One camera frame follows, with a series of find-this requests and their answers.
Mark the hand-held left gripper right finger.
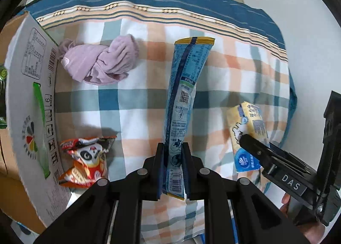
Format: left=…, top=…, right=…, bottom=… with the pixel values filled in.
left=182, top=143, right=310, bottom=244

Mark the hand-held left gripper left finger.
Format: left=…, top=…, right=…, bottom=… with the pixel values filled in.
left=34, top=143, right=166, bottom=244

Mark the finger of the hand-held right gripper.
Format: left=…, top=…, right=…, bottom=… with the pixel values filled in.
left=239, top=134, right=283, bottom=170
left=269, top=141, right=317, bottom=178

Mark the yellow tissue pack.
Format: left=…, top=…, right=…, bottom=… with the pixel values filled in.
left=226, top=101, right=270, bottom=173

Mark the long blue snack packet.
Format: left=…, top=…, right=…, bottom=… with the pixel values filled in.
left=161, top=36, right=215, bottom=201

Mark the person's right hand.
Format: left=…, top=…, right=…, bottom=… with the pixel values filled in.
left=280, top=193, right=326, bottom=244

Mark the red panda snack packet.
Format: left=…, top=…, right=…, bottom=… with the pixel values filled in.
left=58, top=135, right=118, bottom=189

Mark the plaid blue orange blanket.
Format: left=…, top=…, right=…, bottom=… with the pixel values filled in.
left=16, top=0, right=298, bottom=244

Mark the lilac cloth garment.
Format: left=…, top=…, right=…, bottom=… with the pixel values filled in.
left=58, top=34, right=140, bottom=86

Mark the printed cardboard box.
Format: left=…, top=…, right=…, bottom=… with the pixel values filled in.
left=0, top=10, right=71, bottom=234

